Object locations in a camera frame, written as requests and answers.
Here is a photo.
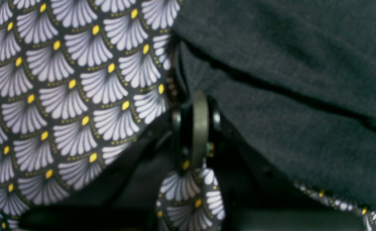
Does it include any dark grey T-shirt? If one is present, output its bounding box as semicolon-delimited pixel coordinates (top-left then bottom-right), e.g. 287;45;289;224
172;0;376;210

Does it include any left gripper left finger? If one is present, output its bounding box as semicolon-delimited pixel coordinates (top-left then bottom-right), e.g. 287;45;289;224
63;109;184;209

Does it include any fan-patterned tablecloth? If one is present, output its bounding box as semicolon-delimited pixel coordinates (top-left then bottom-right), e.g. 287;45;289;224
0;0;376;231

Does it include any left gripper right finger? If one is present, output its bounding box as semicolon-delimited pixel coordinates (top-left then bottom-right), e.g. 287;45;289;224
207;106;329;211

